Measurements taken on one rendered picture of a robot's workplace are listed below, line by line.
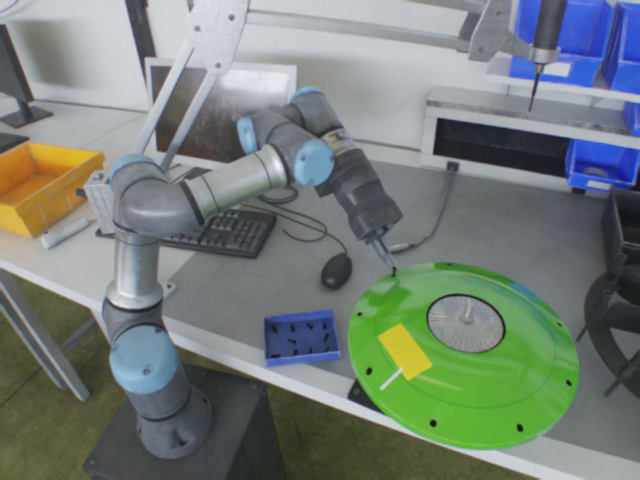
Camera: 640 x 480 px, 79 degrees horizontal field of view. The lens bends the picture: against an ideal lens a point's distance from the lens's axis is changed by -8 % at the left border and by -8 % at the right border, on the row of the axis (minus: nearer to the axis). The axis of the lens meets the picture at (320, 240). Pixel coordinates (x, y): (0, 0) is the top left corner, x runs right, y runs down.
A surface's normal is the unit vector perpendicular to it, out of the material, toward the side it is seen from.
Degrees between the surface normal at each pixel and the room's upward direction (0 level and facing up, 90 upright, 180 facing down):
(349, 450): 0
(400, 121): 90
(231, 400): 0
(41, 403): 0
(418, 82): 90
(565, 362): 24
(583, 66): 99
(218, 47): 90
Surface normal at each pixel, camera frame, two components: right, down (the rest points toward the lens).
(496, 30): 0.09, 0.61
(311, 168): 0.58, 0.47
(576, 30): -0.40, 0.57
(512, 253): -0.04, -0.79
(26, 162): 0.93, 0.13
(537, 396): 0.17, -0.54
